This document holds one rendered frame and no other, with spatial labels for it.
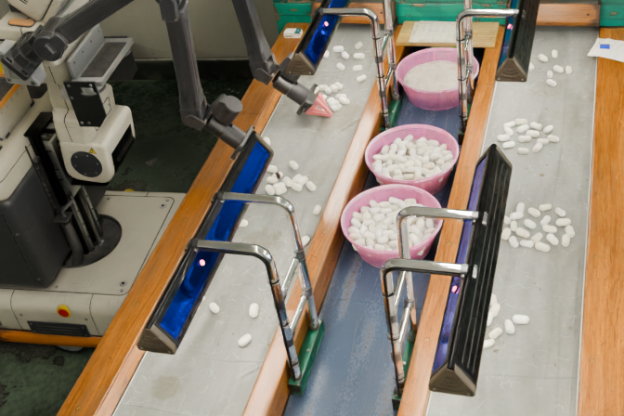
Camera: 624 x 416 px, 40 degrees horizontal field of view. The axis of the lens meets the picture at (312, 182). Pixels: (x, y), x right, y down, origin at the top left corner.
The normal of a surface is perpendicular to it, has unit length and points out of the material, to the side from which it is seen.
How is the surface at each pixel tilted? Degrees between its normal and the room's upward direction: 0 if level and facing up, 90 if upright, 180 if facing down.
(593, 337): 0
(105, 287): 0
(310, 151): 0
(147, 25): 90
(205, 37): 90
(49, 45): 94
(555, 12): 67
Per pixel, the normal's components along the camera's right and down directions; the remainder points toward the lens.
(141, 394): -0.14, -0.77
